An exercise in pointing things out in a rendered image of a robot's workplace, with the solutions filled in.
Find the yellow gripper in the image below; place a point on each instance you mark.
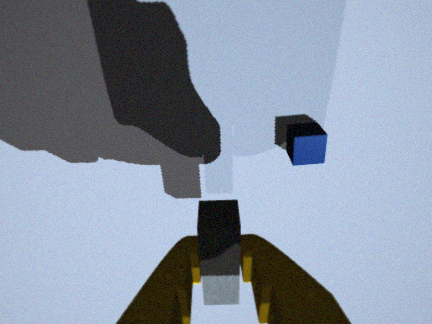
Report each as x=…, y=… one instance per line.
x=284, y=293

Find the grey rod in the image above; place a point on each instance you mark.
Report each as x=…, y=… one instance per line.
x=219, y=242

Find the small blue cube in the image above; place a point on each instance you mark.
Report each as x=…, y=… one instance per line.
x=306, y=143

